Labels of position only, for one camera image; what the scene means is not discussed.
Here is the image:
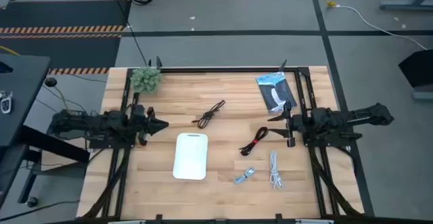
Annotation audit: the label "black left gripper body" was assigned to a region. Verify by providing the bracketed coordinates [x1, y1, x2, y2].
[130, 104, 156, 147]

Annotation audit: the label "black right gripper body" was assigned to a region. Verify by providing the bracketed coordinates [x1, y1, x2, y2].
[286, 102, 306, 148]

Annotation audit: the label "red and black USB-C cable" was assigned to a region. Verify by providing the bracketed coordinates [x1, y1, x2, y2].
[239, 126, 270, 157]

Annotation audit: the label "white long USB-C cable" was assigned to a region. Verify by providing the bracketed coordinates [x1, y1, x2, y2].
[269, 150, 284, 190]

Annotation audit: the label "dark brown USB-C cable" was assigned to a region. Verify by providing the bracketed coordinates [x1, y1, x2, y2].
[191, 99, 227, 130]

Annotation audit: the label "light grey short USB-C cable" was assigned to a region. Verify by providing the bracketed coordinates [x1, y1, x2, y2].
[233, 166, 256, 185]

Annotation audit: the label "Yellowstone waterfall booklet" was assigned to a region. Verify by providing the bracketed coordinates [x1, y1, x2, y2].
[255, 71, 298, 114]

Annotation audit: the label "white rectangular tray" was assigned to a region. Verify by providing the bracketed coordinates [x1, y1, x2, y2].
[172, 132, 209, 181]

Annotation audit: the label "green artificial plant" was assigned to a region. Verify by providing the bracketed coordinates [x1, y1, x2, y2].
[129, 66, 164, 95]

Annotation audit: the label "black desk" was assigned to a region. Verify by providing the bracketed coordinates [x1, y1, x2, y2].
[0, 53, 91, 208]

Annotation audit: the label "black mat hazard stripes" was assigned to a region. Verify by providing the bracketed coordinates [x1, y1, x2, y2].
[0, 0, 133, 76]

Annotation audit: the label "black box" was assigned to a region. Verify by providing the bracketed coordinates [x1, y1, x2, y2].
[398, 49, 433, 89]

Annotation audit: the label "white key fob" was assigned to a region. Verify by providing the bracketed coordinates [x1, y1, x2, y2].
[0, 90, 14, 114]

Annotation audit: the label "black aluminium table frame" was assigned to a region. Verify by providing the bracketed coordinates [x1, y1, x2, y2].
[77, 57, 375, 224]

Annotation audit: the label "long black floor cable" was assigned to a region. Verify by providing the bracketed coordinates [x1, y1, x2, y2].
[108, 0, 150, 67]

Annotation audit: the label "white floor cable yellow plug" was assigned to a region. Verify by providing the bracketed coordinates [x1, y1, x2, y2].
[325, 0, 429, 51]

